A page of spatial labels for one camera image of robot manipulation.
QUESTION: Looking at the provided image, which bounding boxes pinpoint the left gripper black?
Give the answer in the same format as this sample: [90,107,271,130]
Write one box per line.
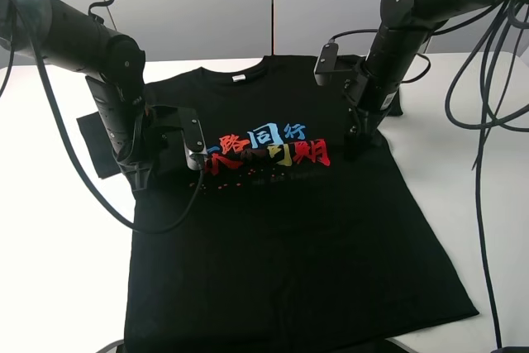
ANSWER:
[85,76,160,193]

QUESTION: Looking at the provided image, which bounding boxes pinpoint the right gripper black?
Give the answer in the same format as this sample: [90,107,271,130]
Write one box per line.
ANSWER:
[343,64,400,161]

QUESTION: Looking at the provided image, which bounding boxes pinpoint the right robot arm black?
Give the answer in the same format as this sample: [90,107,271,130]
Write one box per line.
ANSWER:
[344,0,502,159]

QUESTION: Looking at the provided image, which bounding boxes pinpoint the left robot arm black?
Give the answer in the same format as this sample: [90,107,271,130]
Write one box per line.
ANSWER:
[1,0,154,192]

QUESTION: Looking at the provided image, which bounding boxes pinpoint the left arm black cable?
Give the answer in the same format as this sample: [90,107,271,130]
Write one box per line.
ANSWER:
[0,0,207,234]

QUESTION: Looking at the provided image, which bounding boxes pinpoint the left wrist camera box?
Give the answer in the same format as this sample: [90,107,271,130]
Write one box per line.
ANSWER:
[178,107,207,171]

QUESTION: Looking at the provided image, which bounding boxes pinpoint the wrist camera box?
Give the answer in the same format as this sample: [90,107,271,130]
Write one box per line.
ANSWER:
[178,107,207,171]
[313,41,339,87]

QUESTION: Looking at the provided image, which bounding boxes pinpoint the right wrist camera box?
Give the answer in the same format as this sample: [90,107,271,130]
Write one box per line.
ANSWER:
[313,41,339,87]

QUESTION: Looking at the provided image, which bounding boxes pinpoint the right arm black cables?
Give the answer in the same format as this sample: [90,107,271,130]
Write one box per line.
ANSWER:
[444,0,529,353]

